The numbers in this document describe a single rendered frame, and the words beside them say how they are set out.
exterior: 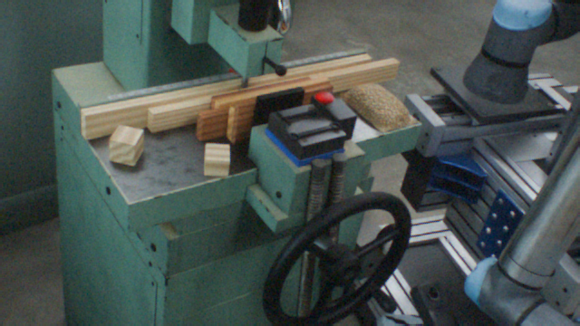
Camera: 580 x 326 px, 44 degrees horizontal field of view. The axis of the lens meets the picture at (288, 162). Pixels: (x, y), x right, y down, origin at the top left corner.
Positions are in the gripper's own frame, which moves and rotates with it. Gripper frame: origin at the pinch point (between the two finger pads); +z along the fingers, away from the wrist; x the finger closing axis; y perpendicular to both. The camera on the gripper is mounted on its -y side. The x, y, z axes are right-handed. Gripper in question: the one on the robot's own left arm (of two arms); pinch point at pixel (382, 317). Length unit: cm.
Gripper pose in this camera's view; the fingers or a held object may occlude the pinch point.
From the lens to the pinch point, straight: 125.7
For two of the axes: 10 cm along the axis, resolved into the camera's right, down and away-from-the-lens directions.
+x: 8.3, -2.3, 5.1
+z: -5.4, -0.9, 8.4
